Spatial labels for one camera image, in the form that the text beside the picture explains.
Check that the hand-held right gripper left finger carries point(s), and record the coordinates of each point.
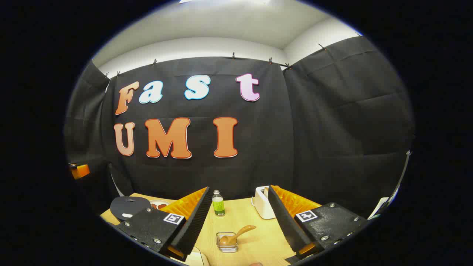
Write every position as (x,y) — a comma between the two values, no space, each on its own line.
(194,225)

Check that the white board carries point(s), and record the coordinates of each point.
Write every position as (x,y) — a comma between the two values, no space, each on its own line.
(380,207)

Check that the white toaster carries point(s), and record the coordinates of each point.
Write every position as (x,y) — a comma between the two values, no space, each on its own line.
(261,203)

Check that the dark grey rice cooker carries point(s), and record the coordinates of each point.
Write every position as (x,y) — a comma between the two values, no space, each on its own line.
(127,207)

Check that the row of black cloth clips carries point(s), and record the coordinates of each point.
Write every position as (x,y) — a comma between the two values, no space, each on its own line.
(233,56)

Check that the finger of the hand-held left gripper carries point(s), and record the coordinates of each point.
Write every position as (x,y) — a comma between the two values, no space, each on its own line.
(80,171)

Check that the wooden spoon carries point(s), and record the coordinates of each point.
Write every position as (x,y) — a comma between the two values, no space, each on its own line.
(240,232)

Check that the green drink bottle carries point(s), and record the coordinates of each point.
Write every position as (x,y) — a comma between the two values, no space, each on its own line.
(218,205)

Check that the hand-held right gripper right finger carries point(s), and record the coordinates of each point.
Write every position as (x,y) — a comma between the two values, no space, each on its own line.
(286,221)

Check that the white object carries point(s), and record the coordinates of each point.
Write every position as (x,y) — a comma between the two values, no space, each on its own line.
(196,259)

